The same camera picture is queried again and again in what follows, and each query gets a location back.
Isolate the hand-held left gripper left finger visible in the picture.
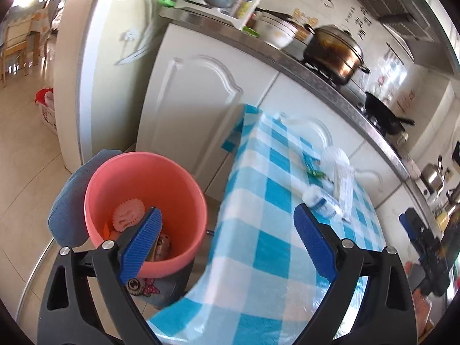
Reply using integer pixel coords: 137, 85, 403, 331
37, 206, 163, 345

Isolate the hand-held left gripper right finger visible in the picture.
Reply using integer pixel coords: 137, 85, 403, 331
293, 203, 417, 345

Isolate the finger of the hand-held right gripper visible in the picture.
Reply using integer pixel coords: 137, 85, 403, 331
398, 211, 423, 244

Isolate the large white blue-print bottle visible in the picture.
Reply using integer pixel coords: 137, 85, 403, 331
302, 184, 343, 220

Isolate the pink plastic bucket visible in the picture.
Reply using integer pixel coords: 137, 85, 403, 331
84, 152, 209, 279

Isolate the white printed pouch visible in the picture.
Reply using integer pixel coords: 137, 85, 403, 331
321, 147, 356, 220

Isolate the blue green wipes packet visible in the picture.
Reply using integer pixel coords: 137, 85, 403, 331
304, 153, 326, 179

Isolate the person's right hand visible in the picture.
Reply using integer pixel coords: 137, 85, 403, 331
403, 262, 437, 335

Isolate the steel kettle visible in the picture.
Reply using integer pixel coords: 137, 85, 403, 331
420, 155, 450, 195

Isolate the white cabinet door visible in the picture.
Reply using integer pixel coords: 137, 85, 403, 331
206, 73, 365, 202
354, 140, 410, 211
137, 22, 280, 192

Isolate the blue white checkered tablecloth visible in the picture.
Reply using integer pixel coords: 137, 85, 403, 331
147, 103, 387, 345

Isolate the black wok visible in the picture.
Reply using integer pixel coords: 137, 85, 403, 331
363, 91, 415, 133

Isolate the gas stove top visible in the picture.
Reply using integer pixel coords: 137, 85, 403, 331
304, 59, 407, 141

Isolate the red white basket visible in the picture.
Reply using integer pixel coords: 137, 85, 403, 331
35, 88, 58, 137

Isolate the large steel stockpot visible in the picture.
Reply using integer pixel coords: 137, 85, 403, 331
303, 25, 371, 85

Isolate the cream refrigerator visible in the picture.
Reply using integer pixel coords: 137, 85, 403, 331
53, 0, 169, 173

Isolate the steel kitchen countertop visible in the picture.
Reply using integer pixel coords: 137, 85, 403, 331
160, 7, 460, 245

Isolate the white bowl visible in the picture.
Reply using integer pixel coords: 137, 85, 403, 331
257, 12, 300, 49

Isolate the range hood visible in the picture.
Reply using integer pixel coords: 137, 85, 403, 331
361, 0, 444, 44

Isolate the wooden dining chair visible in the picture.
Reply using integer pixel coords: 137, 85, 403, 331
0, 32, 38, 87

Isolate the white dish rack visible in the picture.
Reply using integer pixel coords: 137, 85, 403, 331
178, 0, 261, 29

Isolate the yellow condiment bottle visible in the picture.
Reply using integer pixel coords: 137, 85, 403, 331
235, 0, 256, 20

